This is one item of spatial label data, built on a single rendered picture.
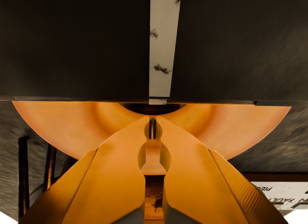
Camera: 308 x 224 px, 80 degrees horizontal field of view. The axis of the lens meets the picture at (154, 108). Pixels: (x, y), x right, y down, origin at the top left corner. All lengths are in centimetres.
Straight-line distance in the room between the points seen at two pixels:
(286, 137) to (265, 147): 12
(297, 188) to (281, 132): 31
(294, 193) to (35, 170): 61
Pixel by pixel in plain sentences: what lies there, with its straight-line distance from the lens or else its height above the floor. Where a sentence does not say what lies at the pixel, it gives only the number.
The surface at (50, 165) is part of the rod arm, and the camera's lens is 24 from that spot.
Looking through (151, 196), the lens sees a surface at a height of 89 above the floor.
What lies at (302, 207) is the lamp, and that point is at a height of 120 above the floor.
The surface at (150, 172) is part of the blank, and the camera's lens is 16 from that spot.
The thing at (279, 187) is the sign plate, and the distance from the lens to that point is 55.
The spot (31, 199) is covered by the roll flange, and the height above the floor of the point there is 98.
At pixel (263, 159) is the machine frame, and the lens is 46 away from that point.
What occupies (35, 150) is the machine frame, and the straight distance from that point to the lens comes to 43.
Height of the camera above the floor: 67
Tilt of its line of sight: 44 degrees up
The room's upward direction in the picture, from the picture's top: 178 degrees counter-clockwise
